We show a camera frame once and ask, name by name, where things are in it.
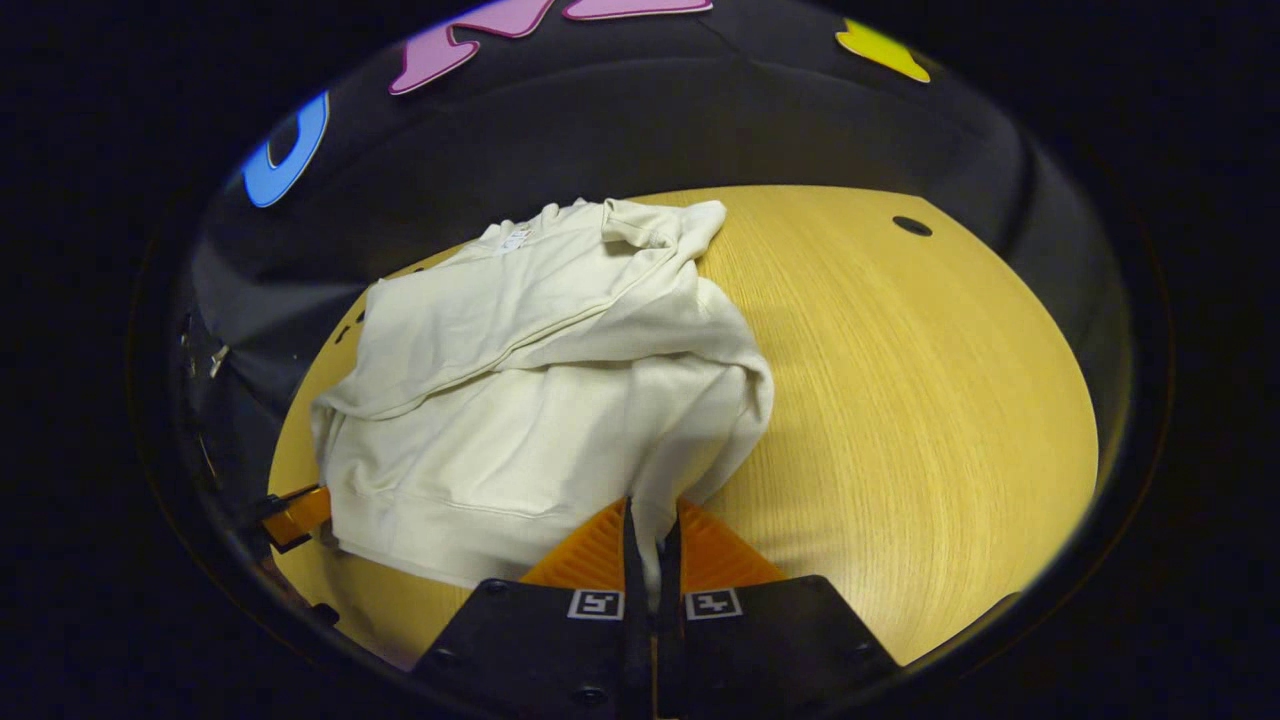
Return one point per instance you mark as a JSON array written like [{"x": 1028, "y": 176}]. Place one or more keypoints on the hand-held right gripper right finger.
[{"x": 770, "y": 640}]

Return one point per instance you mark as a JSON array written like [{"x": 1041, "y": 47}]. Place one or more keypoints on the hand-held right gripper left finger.
[{"x": 540, "y": 650}]

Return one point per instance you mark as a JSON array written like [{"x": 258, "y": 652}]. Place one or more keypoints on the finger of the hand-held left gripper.
[{"x": 300, "y": 515}]

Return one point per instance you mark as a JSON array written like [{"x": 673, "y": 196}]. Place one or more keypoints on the white sweatshirt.
[{"x": 520, "y": 420}]

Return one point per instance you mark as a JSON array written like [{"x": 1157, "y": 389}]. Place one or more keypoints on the white cloth clip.
[{"x": 218, "y": 360}]

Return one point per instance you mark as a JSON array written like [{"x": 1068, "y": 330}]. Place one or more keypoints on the white paper hang tag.
[{"x": 515, "y": 238}]

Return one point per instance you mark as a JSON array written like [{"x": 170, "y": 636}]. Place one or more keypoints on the black backdrop cloth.
[{"x": 650, "y": 130}]

